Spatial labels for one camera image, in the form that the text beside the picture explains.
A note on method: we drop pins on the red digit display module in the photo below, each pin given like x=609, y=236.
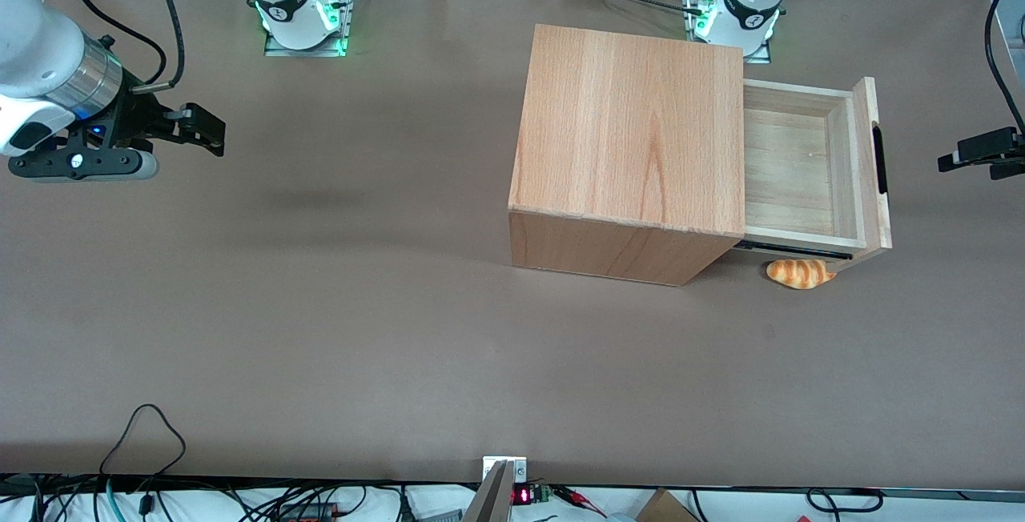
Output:
x=522, y=495

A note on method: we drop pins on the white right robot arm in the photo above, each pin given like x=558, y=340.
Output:
x=32, y=42

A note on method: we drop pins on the red black probe lead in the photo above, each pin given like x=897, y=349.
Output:
x=580, y=498

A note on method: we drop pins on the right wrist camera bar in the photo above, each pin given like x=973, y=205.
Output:
x=88, y=164

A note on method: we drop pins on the black metal drawer slide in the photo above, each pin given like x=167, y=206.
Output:
x=793, y=250

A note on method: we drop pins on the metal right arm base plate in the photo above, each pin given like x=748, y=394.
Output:
x=276, y=48

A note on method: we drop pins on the small metal bracket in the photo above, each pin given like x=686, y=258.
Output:
x=520, y=470

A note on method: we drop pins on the slanted wooden camera post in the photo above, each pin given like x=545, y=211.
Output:
x=490, y=498

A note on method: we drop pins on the light wooden drawer cabinet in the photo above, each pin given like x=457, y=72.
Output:
x=625, y=130

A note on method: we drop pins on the orange striped toy bread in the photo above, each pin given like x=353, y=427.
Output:
x=797, y=275

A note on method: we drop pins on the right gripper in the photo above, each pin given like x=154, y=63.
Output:
x=141, y=120

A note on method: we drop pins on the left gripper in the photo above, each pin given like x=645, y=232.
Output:
x=986, y=146

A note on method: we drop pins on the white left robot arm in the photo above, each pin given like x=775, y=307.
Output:
x=753, y=2

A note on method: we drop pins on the brown cardboard piece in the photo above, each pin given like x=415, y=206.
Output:
x=665, y=507

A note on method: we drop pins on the wooden drawer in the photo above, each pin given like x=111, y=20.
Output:
x=789, y=170

